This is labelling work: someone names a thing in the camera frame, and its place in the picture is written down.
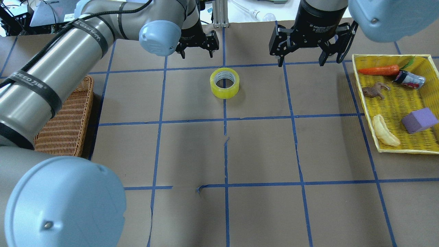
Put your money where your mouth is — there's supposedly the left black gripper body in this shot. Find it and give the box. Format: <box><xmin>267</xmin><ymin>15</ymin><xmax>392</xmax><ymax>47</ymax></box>
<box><xmin>179</xmin><ymin>5</ymin><xmax>207</xmax><ymax>49</ymax></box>

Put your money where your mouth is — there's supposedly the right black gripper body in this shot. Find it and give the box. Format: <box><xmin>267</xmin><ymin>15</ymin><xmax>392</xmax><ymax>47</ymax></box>
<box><xmin>290</xmin><ymin>0</ymin><xmax>348</xmax><ymax>52</ymax></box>

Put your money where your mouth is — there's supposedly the yellow tape roll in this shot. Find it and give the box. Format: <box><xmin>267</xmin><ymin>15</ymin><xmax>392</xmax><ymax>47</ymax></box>
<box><xmin>210</xmin><ymin>68</ymin><xmax>240</xmax><ymax>99</ymax></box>

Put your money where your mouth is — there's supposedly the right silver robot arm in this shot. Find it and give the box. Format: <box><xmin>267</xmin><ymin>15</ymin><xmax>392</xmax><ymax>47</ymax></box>
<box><xmin>269</xmin><ymin>0</ymin><xmax>439</xmax><ymax>67</ymax></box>

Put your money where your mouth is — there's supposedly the orange toy carrot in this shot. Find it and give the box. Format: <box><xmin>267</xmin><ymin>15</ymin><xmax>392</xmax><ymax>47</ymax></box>
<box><xmin>357</xmin><ymin>57</ymin><xmax>415</xmax><ymax>76</ymax></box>

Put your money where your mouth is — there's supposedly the brown toy figure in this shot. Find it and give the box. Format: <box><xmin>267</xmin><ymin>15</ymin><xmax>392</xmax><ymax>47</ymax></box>
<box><xmin>361</xmin><ymin>82</ymin><xmax>391</xmax><ymax>100</ymax></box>

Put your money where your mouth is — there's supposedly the small dark can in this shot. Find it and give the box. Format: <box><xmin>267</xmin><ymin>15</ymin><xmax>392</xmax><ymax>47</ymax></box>
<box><xmin>393</xmin><ymin>70</ymin><xmax>426</xmax><ymax>90</ymax></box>

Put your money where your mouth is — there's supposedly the yellow plastic basket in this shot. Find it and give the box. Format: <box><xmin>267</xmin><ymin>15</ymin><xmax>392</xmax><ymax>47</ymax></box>
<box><xmin>352</xmin><ymin>54</ymin><xmax>439</xmax><ymax>154</ymax></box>

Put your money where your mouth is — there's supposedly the pale yellow toy banana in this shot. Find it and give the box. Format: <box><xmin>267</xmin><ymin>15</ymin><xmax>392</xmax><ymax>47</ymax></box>
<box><xmin>372</xmin><ymin>114</ymin><xmax>401</xmax><ymax>146</ymax></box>

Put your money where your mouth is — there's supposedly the purple foam block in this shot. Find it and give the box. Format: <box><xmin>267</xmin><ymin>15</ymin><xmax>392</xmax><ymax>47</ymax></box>
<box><xmin>401</xmin><ymin>107</ymin><xmax>438</xmax><ymax>134</ymax></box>

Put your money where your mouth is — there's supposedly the brown wicker basket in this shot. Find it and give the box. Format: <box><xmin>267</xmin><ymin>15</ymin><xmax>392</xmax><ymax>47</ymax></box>
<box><xmin>34</xmin><ymin>75</ymin><xmax>94</xmax><ymax>157</ymax></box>

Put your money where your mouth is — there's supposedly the aluminium frame post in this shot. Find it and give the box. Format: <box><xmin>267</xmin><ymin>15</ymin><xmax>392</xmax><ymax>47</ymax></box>
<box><xmin>212</xmin><ymin>0</ymin><xmax>229</xmax><ymax>28</ymax></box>

